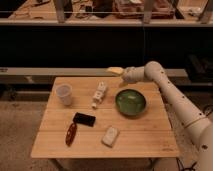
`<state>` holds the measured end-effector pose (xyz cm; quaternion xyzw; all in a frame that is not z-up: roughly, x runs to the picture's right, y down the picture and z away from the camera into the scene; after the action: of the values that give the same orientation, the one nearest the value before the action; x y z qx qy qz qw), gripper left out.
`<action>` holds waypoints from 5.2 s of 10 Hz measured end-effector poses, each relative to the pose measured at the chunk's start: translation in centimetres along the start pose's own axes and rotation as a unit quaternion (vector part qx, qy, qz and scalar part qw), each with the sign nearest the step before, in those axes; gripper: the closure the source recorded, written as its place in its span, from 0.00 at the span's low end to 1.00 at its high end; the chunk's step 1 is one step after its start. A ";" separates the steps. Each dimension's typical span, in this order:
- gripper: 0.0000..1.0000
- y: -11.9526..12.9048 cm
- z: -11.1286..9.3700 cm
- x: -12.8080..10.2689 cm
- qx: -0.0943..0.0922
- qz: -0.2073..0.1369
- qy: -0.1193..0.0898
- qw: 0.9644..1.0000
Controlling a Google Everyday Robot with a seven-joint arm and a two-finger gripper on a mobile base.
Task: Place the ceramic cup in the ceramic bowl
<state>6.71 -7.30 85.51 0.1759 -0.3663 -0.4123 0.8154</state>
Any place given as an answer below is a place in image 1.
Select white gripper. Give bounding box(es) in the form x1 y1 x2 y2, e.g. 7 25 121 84
107 67 144 84

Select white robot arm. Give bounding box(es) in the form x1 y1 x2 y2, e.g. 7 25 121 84
107 61 213 171

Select green ceramic bowl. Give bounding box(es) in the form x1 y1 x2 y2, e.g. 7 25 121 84
115 89 147 117

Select white plastic bottle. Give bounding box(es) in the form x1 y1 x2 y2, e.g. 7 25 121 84
92 82 108 109

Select wooden table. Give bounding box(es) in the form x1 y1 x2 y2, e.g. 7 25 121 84
31 77 179 158

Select black rectangular box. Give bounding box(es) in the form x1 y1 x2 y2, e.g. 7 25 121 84
73 113 96 126

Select white rectangular sponge block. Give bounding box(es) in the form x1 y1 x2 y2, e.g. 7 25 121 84
101 126 119 147

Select dark red oblong object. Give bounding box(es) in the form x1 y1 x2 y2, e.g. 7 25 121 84
65 123 77 146

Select cluttered background shelf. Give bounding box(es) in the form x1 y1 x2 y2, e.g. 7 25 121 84
0 0 213 27

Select grey metal rail bench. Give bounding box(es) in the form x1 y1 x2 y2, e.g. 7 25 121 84
0 67 190 84

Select black floor cable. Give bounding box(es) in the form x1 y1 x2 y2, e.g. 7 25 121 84
176 157 199 171

